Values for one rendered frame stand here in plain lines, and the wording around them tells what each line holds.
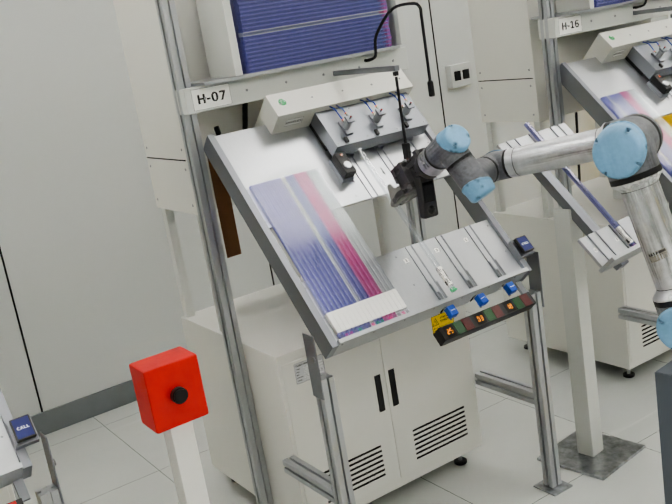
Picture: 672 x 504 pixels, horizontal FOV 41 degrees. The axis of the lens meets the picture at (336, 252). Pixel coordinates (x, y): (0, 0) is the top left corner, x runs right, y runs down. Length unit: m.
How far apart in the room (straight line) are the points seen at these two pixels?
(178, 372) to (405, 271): 0.68
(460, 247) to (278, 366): 0.62
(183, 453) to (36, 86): 2.06
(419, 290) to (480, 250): 0.26
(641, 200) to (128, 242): 2.55
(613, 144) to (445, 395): 1.19
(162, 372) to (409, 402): 0.95
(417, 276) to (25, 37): 2.09
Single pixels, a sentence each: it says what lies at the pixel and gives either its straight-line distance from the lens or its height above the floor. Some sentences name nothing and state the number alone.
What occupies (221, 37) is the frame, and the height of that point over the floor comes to 1.50.
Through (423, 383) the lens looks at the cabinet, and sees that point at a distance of 2.88.
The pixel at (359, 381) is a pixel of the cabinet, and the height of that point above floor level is 0.45.
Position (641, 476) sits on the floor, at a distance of 3.02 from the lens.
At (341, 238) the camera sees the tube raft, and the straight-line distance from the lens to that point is 2.44.
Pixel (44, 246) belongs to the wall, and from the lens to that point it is 3.97.
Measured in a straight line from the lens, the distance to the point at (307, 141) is 2.64.
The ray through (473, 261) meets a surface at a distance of 2.59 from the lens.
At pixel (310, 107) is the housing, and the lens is 2.63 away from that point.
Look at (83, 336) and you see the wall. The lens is 4.08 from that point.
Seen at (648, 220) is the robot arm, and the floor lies 0.96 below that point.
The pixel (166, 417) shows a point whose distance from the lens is 2.22.
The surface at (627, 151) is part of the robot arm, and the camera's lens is 2.05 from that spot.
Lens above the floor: 1.49
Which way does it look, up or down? 14 degrees down
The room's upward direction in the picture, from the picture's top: 9 degrees counter-clockwise
